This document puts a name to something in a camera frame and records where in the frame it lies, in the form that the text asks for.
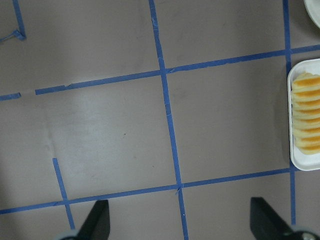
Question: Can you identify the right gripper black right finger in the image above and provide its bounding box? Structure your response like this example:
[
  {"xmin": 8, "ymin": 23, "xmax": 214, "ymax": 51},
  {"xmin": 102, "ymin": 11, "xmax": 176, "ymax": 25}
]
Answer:
[{"xmin": 250, "ymin": 197, "xmax": 294, "ymax": 240}]

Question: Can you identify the yellow sliced bread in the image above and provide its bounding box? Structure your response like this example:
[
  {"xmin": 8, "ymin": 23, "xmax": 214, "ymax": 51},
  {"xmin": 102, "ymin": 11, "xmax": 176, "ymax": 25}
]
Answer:
[{"xmin": 291, "ymin": 72, "xmax": 320, "ymax": 155}]

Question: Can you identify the white foam tray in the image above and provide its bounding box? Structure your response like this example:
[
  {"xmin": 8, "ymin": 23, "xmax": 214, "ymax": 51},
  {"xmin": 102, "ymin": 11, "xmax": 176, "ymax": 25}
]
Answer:
[{"xmin": 287, "ymin": 58, "xmax": 320, "ymax": 171}]

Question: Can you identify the white plate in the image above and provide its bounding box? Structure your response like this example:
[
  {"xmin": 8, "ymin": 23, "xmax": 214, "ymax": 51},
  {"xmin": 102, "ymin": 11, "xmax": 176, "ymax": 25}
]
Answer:
[{"xmin": 303, "ymin": 0, "xmax": 320, "ymax": 28}]

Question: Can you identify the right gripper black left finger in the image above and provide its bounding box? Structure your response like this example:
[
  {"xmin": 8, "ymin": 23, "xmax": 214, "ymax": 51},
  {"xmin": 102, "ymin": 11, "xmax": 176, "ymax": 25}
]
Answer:
[{"xmin": 75, "ymin": 199, "xmax": 111, "ymax": 240}]

